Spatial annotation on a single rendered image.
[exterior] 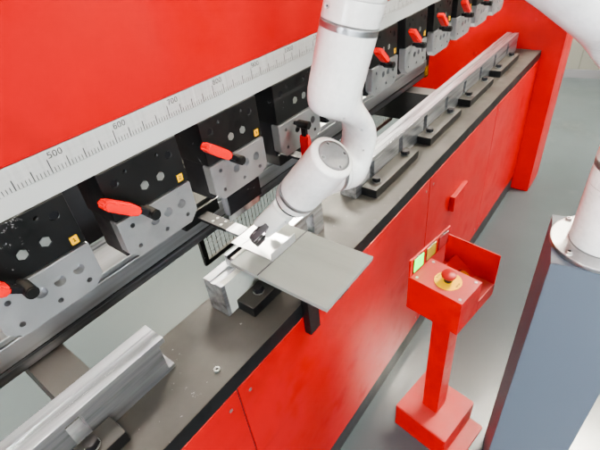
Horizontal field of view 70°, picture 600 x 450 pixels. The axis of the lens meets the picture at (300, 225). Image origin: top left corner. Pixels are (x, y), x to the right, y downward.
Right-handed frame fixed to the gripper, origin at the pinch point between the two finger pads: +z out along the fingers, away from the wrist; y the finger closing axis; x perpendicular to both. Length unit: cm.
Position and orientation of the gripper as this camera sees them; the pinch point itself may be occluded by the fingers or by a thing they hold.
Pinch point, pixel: (265, 231)
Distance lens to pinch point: 98.6
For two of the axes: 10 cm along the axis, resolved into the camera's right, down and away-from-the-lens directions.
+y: -6.0, 5.2, -6.0
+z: -4.3, 4.2, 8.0
